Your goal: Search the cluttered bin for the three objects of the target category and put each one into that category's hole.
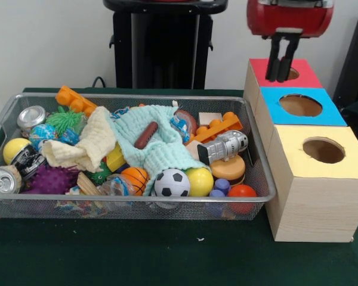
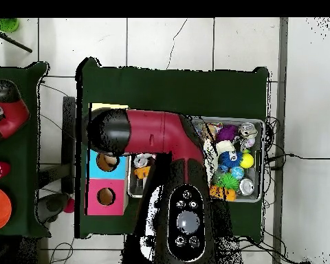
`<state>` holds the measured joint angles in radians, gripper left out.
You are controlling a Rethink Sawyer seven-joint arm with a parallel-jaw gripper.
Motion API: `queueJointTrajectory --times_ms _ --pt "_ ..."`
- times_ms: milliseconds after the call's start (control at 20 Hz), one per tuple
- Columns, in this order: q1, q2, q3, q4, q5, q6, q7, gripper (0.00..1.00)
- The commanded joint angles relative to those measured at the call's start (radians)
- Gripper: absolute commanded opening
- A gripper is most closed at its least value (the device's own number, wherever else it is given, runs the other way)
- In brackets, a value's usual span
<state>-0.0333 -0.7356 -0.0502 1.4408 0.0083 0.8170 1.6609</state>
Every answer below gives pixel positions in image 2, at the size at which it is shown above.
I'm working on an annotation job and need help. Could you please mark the purple spiky ball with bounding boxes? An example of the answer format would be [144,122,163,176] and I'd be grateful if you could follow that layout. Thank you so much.
[215,124,239,142]

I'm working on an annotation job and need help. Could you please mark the black cable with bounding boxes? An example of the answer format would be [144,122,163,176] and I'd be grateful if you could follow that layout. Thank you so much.
[266,152,330,161]

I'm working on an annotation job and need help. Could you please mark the silver mesh bin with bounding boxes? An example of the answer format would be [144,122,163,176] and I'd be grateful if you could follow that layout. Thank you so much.
[127,116,265,204]

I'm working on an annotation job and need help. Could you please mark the long orange toy brick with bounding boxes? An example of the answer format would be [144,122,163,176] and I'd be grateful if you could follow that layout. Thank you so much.
[209,184,237,202]

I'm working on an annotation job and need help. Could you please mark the silver toy robot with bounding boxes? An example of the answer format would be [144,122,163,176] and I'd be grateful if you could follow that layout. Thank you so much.
[133,153,155,169]

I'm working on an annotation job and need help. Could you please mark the grey rounded device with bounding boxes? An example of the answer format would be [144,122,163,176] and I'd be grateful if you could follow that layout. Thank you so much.
[35,192,70,224]

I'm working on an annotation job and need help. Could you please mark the green round object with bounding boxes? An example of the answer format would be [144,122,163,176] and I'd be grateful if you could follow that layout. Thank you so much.
[0,18,20,33]

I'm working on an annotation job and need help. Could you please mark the wooden box with three holes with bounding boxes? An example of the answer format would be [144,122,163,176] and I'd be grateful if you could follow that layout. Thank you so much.
[83,102,133,217]

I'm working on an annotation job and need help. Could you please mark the cream cloth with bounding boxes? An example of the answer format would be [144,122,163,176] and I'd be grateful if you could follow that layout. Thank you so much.
[203,138,237,182]

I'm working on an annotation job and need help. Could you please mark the black metal stand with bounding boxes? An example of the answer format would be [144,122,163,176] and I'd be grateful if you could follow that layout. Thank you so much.
[61,96,77,195]

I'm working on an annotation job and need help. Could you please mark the dark green table cloth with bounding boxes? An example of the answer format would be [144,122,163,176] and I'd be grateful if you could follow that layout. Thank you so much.
[0,61,52,239]
[74,57,270,239]

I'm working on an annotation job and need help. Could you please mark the red rounded container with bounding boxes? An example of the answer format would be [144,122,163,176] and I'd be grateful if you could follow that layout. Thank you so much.
[0,79,30,146]

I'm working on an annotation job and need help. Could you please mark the black rod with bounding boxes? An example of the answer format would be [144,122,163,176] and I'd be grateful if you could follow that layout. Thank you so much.
[0,26,33,54]

